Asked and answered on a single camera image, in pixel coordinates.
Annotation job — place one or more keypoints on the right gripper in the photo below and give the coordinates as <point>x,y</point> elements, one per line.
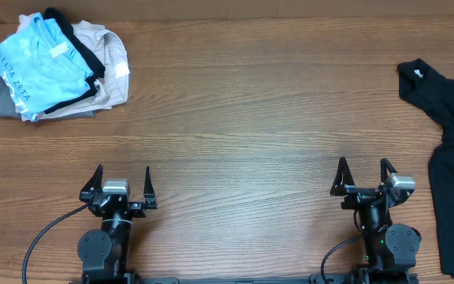
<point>343,184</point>

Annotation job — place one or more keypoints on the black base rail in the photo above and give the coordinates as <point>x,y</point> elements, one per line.
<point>312,279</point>

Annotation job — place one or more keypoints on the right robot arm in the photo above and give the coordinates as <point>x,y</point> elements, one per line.
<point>390,247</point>

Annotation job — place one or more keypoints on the black polo shirt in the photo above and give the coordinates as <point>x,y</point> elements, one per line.
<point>424,87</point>

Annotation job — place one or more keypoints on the beige folded garment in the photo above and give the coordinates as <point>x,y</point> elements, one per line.
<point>109,49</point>

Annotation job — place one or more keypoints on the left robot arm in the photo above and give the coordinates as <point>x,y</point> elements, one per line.
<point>104,252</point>

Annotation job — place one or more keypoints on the black folded garment in pile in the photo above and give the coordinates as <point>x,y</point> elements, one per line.
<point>92,61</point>

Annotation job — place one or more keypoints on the grey folded garment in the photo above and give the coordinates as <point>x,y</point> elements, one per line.
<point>82,109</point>

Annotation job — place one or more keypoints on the light blue folded t-shirt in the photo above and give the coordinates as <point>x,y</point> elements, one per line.
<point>42,68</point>

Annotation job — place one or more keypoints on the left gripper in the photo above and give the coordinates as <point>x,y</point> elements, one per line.
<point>139,210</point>

